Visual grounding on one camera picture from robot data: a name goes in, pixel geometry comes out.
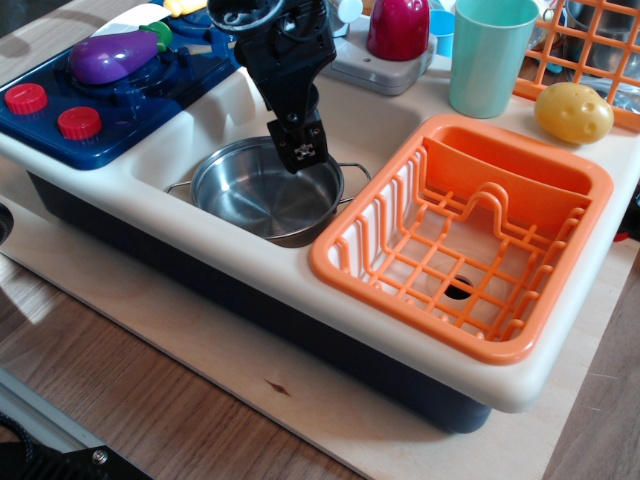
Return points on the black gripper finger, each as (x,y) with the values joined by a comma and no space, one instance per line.
(310,143)
(285,145)

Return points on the red stove knob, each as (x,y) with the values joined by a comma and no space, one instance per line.
(26,98)
(79,123)

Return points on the grey toy faucet base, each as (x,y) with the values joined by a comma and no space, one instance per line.
(356,65)

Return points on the purple toy eggplant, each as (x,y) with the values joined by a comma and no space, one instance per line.
(107,58)

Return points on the stainless steel pan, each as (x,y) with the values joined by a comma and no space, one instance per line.
(246,184)

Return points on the teal plastic cup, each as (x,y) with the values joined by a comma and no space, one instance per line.
(489,45)

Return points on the orange plastic drying rack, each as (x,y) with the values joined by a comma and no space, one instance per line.
(468,234)

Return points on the small blue cup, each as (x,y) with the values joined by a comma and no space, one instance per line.
(442,24)

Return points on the yellow toy potato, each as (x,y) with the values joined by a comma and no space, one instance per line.
(573,113)

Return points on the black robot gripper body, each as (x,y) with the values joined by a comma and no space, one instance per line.
(283,45)

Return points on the orange grid basket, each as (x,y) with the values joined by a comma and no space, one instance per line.
(593,42)

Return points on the blue toy stove top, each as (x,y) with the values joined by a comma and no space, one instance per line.
(198,58)

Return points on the light wooden base board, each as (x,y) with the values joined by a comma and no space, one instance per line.
(187,391)

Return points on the yellow toy vegetable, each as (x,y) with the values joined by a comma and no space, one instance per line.
(178,8)

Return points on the red stove knob left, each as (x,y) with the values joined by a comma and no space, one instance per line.
(26,98)

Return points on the cream toy sink unit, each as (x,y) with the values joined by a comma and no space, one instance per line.
(124,203)

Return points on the magenta plastic cup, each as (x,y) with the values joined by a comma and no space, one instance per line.
(398,29)

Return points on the red stove knob right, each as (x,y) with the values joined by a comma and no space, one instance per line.
(79,123)

